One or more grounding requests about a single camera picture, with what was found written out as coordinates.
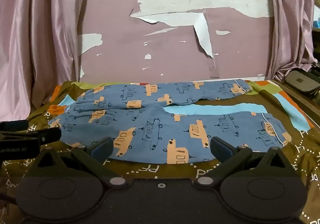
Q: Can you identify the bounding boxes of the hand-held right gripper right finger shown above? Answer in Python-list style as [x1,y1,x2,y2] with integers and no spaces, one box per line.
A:
[192,136,297,187]

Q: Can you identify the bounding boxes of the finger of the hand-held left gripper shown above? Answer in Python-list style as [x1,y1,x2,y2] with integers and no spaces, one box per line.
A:
[0,120,29,132]
[0,128,62,145]

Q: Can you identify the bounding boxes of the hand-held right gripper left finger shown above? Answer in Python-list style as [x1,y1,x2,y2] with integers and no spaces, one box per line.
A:
[30,136,128,187]

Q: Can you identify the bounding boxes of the pink curtain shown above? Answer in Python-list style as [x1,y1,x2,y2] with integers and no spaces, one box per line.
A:
[266,0,318,82]
[0,0,87,112]

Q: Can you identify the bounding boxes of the striped printed blanket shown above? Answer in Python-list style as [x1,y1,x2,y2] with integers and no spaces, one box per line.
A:
[0,79,320,224]

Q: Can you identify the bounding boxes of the blue car print pants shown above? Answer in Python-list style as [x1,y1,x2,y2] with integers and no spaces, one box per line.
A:
[49,79,292,166]

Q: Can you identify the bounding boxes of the wooden bed frame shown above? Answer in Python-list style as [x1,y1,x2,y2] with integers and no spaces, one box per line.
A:
[271,78,320,128]

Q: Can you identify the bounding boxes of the grey suitcase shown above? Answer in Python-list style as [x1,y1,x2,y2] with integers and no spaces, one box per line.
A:
[284,68,320,100]

